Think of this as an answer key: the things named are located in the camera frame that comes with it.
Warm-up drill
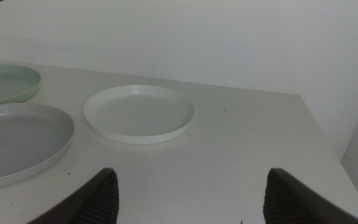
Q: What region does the pale green shallow bowl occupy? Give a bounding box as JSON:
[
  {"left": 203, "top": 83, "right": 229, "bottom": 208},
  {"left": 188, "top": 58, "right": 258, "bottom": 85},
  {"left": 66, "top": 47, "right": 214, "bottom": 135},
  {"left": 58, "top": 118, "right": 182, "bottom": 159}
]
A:
[{"left": 0, "top": 64, "right": 42, "bottom": 109}]

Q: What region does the grey shallow bowl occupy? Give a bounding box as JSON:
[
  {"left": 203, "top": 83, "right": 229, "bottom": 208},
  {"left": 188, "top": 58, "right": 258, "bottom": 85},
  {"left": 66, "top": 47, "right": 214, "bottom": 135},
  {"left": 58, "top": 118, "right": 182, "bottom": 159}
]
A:
[{"left": 0, "top": 103, "right": 75, "bottom": 190}]

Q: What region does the white shallow bowl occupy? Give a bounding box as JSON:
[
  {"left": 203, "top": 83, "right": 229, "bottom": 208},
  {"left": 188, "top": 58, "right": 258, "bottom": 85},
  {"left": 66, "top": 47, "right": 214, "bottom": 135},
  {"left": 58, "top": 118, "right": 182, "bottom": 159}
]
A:
[{"left": 83, "top": 84, "right": 196, "bottom": 145}]

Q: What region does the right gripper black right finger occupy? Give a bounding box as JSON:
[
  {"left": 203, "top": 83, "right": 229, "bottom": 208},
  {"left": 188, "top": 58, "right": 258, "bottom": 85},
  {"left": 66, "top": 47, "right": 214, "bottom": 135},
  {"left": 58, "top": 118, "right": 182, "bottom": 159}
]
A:
[{"left": 262, "top": 167, "right": 358, "bottom": 224}]

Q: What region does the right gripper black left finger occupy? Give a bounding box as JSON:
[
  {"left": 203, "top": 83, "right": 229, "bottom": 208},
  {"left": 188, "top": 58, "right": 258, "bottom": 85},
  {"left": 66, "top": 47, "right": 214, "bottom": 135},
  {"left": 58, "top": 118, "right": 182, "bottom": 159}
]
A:
[{"left": 26, "top": 167, "right": 120, "bottom": 224}]

